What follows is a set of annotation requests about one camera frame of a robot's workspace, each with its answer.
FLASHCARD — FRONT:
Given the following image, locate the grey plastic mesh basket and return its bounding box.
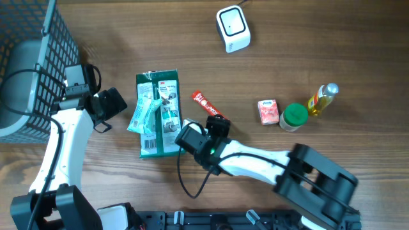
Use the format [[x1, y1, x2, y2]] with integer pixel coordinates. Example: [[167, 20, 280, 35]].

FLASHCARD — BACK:
[[1, 0, 80, 143]]

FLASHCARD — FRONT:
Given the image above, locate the black right camera cable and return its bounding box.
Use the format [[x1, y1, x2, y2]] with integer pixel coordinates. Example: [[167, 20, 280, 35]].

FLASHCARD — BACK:
[[176, 121, 360, 215]]

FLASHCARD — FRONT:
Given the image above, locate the light green snack pouch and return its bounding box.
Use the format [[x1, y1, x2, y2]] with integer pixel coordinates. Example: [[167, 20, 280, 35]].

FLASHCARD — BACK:
[[127, 97, 162, 134]]

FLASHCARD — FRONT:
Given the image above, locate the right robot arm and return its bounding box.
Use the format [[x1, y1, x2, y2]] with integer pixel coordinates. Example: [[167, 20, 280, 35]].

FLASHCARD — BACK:
[[175, 115, 360, 229]]

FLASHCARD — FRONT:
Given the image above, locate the white barcode scanner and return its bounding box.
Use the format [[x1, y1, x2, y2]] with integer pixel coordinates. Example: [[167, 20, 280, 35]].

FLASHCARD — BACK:
[[216, 5, 251, 53]]

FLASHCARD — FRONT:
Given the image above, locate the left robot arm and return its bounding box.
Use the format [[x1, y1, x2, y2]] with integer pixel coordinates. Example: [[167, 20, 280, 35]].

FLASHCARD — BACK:
[[10, 64, 144, 229]]

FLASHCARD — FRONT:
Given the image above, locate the red Kleenex tissue pack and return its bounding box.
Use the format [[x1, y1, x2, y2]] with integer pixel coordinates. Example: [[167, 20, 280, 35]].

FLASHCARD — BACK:
[[258, 99, 279, 125]]

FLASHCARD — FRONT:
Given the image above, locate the yellow liquid bottle silver cap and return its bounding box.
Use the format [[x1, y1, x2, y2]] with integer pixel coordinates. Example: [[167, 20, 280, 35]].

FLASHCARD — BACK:
[[307, 83, 339, 116]]

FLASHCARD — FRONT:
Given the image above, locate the green 3M gloves package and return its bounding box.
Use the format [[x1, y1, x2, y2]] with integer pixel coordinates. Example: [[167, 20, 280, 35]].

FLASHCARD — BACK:
[[136, 70, 183, 158]]

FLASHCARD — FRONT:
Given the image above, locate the green lid jar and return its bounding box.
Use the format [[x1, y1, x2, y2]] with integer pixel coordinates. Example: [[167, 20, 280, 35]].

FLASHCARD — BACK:
[[279, 103, 309, 132]]

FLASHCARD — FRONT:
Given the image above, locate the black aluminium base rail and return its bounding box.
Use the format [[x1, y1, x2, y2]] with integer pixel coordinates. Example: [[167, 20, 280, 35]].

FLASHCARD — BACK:
[[77, 209, 362, 230]]

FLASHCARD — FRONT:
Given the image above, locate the red Nescafe coffee stick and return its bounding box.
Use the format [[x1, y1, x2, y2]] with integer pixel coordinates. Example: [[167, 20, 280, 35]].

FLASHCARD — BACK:
[[190, 90, 226, 118]]

